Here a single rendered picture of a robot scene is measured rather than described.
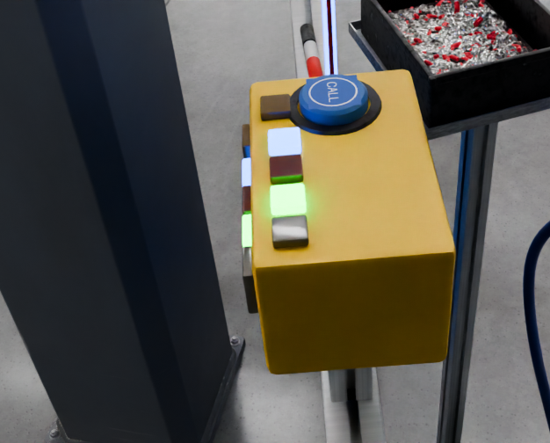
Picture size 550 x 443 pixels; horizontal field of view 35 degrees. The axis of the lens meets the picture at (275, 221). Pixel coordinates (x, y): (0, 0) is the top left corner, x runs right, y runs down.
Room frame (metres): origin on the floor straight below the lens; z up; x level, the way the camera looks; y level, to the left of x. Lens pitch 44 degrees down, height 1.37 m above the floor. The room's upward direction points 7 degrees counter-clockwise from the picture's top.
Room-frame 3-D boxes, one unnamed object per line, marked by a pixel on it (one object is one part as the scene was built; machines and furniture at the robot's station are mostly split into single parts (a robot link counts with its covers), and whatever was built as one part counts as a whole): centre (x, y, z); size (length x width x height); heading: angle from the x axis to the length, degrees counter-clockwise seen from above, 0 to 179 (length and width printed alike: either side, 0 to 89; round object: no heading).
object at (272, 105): (0.41, -0.01, 1.08); 0.02 x 0.02 x 0.01; 87
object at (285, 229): (0.31, -0.01, 1.08); 0.02 x 0.02 x 0.01; 87
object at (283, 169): (0.35, -0.01, 1.08); 0.02 x 0.02 x 0.01; 87
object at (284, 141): (0.38, -0.01, 1.08); 0.02 x 0.02 x 0.01; 87
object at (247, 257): (0.31, 0.02, 1.04); 0.02 x 0.01 x 0.03; 177
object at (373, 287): (0.37, -0.04, 1.02); 0.16 x 0.10 x 0.11; 177
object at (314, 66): (0.77, -0.06, 0.87); 0.14 x 0.01 x 0.01; 0
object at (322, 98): (0.41, -0.04, 1.08); 0.04 x 0.04 x 0.02
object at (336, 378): (0.37, -0.04, 0.92); 0.03 x 0.03 x 0.12; 87
